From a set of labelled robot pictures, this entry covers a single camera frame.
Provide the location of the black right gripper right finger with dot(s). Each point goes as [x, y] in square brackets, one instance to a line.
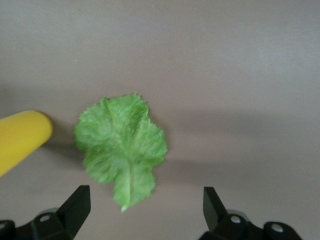
[215, 212]

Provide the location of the brown table cover sheet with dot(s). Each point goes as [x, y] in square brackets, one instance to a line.
[225, 62]

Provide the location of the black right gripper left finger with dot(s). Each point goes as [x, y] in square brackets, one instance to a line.
[72, 207]

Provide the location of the green lettuce leaf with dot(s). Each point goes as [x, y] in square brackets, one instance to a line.
[120, 145]

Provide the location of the yellow squeeze sauce bottle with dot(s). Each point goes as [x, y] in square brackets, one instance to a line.
[20, 135]

